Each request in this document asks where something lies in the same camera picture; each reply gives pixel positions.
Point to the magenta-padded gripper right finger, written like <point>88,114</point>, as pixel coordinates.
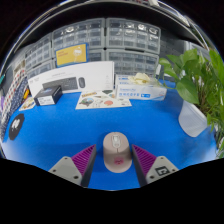
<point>150,166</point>

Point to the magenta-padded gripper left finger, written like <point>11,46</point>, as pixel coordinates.
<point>78,166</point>

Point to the beige computer mouse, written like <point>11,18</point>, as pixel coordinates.
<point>116,156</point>

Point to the black shaped mouse pad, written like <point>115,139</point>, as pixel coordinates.
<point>18,131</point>

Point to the white plant pot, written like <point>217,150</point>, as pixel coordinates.
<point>191,120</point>

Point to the white disposable glove box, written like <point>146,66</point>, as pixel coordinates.
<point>140,91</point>

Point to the small dark product box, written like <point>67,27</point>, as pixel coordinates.
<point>48,95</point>

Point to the green leafy plant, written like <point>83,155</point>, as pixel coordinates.
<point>190,86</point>

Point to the white keyboard packaging box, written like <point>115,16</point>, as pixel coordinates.
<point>93,75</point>

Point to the red blue checkered cloth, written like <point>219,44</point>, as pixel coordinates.
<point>15,88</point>

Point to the yellow and blue box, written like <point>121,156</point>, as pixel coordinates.
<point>71,54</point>

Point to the dark overhead shelf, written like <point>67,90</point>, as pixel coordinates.
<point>100,11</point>

